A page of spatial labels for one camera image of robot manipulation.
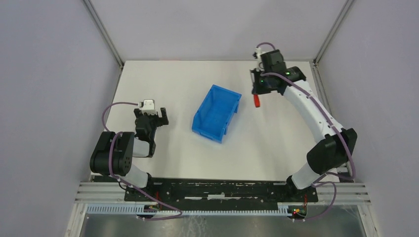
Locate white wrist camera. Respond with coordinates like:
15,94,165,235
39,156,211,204
253,47,264,64
138,99,157,115

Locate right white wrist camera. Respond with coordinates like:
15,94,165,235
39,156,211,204
253,47,264,64

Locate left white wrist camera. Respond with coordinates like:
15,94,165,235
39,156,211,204
138,99,157,115

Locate red handled screwdriver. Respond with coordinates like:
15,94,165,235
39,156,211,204
253,94,260,108

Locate aluminium frame rails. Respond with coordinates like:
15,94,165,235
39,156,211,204
75,182,126,203

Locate blue plastic bin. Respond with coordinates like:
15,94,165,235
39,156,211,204
192,84,242,143

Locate white slotted cable duct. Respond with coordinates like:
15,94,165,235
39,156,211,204
86,204,292,217

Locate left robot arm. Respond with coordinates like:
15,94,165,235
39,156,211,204
89,107,169,189

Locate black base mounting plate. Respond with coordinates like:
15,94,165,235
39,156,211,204
124,177,319,211

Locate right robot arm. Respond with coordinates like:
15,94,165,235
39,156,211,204
251,44,357,191

